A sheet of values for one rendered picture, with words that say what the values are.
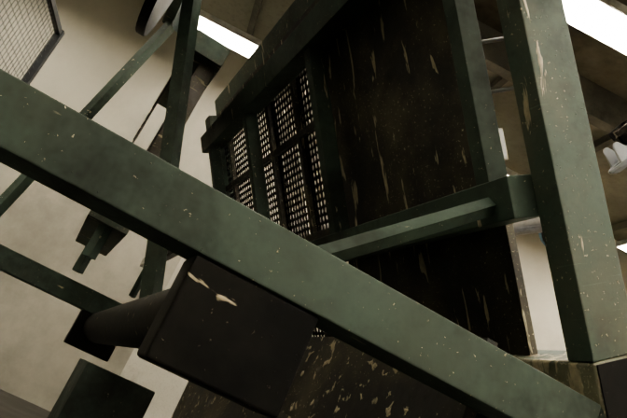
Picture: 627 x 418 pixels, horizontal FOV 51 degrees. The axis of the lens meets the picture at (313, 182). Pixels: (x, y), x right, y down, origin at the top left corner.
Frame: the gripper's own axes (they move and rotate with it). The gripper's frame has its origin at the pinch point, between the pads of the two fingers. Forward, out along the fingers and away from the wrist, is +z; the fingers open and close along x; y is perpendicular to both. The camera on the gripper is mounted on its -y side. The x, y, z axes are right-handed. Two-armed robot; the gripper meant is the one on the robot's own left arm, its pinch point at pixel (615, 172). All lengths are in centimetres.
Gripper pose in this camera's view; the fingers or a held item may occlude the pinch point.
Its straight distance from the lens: 165.2
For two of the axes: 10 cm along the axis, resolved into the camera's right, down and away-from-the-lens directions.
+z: -7.6, 5.4, -3.6
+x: 2.2, -3.1, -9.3
